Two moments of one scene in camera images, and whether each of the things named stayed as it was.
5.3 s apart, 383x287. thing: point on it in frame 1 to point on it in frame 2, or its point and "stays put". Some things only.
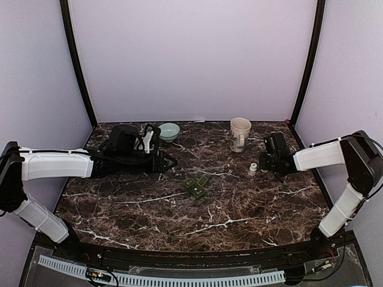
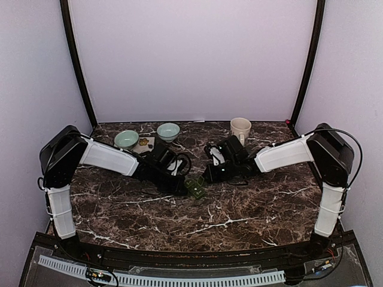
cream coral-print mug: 240,128 stays put
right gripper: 263,164 to 212,177
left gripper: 161,163 to 175,189
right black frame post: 307,83 stays put
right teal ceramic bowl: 169,131 stays put
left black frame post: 66,21 stays put
